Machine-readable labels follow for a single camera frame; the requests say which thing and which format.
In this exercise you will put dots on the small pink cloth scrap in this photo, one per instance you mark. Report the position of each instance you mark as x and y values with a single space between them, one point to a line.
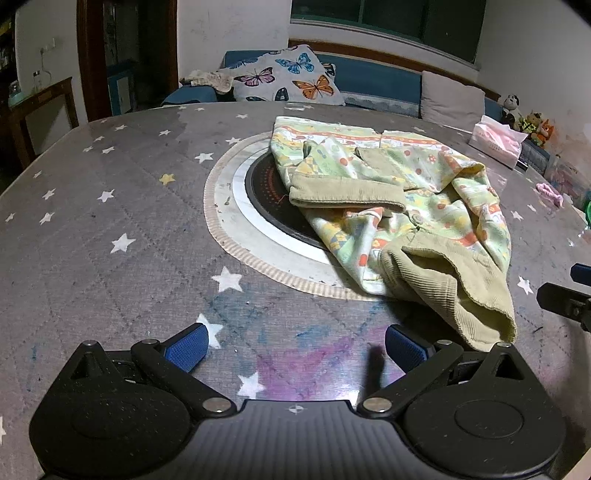
547 191

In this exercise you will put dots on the panda plush toy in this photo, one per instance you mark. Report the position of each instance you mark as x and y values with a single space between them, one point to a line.
511 114

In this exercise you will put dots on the clear plastic storage box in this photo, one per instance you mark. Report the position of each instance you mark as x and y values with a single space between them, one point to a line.
567 179

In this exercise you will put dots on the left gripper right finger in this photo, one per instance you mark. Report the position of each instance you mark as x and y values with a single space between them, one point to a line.
424 364

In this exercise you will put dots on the grey cushion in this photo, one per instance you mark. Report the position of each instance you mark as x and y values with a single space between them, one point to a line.
448 102

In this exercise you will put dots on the black induction cooktop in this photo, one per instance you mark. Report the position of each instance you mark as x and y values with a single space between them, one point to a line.
269 196

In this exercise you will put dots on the pink tissue pack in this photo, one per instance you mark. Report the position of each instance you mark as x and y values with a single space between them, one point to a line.
498 141

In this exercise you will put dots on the yellow orange plush toys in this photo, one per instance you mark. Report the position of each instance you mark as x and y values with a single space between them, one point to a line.
538 128

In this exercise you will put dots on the butterfly print pillow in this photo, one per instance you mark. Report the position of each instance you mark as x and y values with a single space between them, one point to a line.
294 74

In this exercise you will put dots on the crumpled beige cloth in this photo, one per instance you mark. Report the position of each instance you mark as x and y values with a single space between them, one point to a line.
219 81

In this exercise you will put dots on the dark window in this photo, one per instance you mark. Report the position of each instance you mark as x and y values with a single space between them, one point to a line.
450 26

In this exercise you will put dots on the dark wooden doorway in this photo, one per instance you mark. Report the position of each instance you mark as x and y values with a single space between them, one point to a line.
127 54

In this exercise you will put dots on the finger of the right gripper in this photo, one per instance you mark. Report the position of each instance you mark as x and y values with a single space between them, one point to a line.
568 303
581 273

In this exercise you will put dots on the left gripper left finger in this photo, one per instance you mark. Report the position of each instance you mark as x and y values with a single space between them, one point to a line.
168 366

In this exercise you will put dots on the dark wooden side table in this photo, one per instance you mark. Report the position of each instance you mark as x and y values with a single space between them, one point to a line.
40 109

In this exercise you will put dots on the patterned child's jacket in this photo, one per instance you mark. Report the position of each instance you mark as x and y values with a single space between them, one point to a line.
407 217

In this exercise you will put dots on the blue sofa bench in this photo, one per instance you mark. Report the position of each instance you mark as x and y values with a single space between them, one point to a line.
364 84

